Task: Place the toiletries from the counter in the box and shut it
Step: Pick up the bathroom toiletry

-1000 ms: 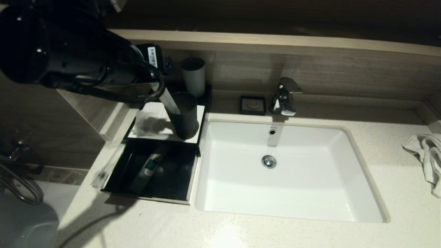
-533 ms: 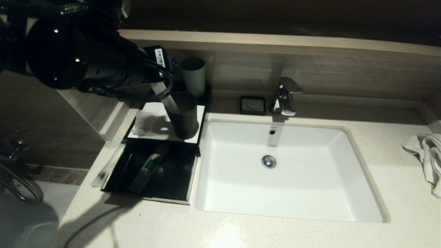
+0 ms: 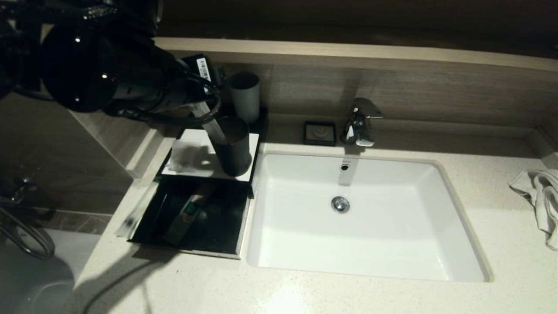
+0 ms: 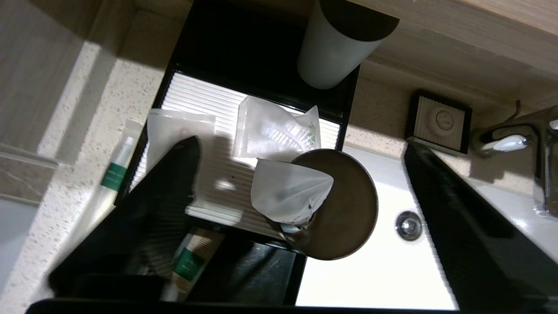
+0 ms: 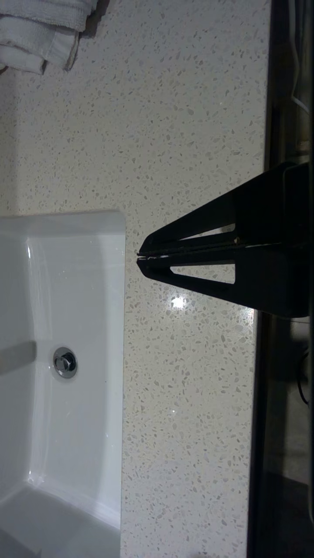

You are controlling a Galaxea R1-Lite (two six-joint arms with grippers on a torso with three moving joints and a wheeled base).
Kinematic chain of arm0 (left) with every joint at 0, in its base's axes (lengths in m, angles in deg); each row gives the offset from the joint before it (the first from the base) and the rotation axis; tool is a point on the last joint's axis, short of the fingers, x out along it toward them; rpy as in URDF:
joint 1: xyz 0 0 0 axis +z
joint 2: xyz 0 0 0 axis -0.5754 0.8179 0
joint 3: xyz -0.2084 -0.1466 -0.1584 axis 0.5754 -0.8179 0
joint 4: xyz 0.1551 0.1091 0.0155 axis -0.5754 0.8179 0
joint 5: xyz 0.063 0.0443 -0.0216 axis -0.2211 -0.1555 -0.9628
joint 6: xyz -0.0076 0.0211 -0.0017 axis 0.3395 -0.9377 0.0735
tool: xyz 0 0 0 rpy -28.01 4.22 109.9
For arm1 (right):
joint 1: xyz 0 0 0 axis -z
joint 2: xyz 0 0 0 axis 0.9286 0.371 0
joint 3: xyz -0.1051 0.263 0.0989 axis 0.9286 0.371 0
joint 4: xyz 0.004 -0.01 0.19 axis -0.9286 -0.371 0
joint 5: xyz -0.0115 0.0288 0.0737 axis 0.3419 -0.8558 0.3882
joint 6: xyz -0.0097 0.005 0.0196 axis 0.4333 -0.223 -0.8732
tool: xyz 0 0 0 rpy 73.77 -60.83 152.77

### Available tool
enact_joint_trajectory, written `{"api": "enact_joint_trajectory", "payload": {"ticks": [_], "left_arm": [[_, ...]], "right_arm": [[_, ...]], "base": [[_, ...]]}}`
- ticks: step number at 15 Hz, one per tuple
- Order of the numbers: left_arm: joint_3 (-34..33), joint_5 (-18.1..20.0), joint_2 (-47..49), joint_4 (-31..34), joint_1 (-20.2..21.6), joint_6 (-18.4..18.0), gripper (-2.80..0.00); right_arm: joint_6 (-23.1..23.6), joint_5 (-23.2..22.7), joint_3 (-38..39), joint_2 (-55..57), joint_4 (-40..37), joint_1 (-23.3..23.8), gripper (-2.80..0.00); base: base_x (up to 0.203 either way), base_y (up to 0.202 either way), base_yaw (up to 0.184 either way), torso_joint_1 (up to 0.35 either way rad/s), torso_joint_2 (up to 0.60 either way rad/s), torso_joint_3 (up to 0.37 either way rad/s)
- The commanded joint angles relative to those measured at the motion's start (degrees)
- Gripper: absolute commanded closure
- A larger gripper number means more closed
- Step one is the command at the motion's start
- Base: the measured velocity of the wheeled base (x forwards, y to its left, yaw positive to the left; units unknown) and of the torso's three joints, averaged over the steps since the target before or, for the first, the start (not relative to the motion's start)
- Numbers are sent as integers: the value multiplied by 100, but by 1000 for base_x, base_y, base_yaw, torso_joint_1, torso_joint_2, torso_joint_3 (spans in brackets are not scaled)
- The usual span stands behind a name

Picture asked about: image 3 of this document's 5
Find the long white toothbrush packet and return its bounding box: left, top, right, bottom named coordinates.
left=191, top=101, right=229, bottom=145

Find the black sliding drawer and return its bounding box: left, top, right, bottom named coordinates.
left=128, top=177, right=252, bottom=260

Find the grey tumbler cup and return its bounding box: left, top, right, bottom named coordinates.
left=229, top=72, right=261, bottom=125

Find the black tumbler cup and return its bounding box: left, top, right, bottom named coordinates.
left=209, top=116, right=253, bottom=177

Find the white ribbed tray mat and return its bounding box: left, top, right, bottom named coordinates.
left=162, top=129, right=260, bottom=182

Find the black square soap dish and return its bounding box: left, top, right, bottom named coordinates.
left=303, top=122, right=337, bottom=147

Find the toothpaste packet with green label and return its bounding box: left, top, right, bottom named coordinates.
left=162, top=182, right=217, bottom=247

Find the chrome sink faucet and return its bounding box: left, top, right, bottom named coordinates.
left=340, top=99, right=383, bottom=147

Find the chrome sink drain stopper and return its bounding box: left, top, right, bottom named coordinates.
left=330, top=196, right=350, bottom=214

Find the white rectangular sink basin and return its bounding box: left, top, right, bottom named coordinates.
left=247, top=151, right=493, bottom=282

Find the white bathtub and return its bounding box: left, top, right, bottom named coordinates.
left=0, top=229, right=103, bottom=314

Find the white crumpled towel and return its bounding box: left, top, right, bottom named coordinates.
left=508, top=169, right=558, bottom=251

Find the wooden wall shelf ledge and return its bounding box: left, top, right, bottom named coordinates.
left=153, top=38, right=558, bottom=74

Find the chrome shower hose fixture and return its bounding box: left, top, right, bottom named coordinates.
left=0, top=177, right=56, bottom=260

